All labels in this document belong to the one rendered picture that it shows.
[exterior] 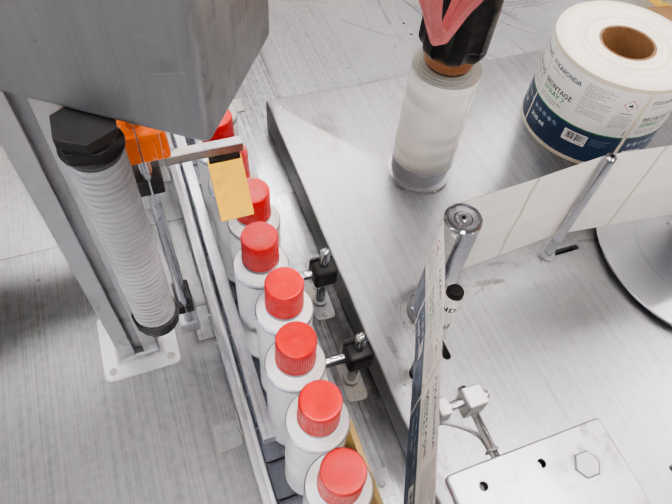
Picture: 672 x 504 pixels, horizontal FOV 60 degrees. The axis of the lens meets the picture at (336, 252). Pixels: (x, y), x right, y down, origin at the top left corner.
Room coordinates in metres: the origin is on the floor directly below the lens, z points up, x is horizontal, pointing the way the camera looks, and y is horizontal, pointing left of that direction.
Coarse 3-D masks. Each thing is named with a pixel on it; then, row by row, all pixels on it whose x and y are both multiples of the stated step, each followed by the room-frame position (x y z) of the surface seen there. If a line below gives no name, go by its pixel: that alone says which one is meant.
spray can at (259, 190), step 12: (252, 180) 0.35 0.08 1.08; (252, 192) 0.34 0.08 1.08; (264, 192) 0.34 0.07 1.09; (252, 204) 0.32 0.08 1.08; (264, 204) 0.33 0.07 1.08; (252, 216) 0.32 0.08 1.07; (264, 216) 0.33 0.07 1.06; (276, 216) 0.34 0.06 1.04; (228, 228) 0.33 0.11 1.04; (240, 228) 0.32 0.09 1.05; (276, 228) 0.33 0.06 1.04
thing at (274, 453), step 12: (192, 144) 0.58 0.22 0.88; (192, 204) 0.47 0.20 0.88; (216, 288) 0.35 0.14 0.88; (228, 324) 0.30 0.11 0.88; (240, 372) 0.25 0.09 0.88; (264, 396) 0.22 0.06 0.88; (252, 408) 0.21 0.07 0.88; (264, 444) 0.17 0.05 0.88; (276, 444) 0.17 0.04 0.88; (264, 456) 0.16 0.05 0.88; (276, 456) 0.16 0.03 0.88; (276, 468) 0.15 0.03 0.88; (276, 480) 0.14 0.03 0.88; (276, 492) 0.13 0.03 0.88; (288, 492) 0.13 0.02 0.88
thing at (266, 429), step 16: (176, 144) 0.50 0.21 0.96; (192, 176) 0.45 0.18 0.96; (192, 192) 0.43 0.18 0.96; (208, 224) 0.38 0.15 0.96; (208, 240) 0.36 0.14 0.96; (224, 272) 0.32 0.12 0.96; (224, 288) 0.30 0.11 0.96; (224, 304) 0.28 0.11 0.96; (240, 320) 0.27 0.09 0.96; (240, 336) 0.25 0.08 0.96; (240, 352) 0.23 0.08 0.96; (256, 384) 0.20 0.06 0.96; (256, 400) 0.19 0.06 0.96; (256, 416) 0.17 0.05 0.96; (272, 432) 0.16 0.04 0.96
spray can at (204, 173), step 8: (224, 120) 0.42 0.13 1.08; (232, 120) 0.43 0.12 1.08; (224, 128) 0.42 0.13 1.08; (232, 128) 0.43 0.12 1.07; (216, 136) 0.41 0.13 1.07; (224, 136) 0.42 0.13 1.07; (232, 136) 0.42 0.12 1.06; (200, 160) 0.41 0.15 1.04; (200, 168) 0.41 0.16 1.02; (208, 168) 0.40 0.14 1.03; (200, 176) 0.41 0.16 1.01; (208, 176) 0.40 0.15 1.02; (208, 192) 0.41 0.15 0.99; (208, 200) 0.41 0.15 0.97; (208, 208) 0.41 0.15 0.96; (216, 240) 0.41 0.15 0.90
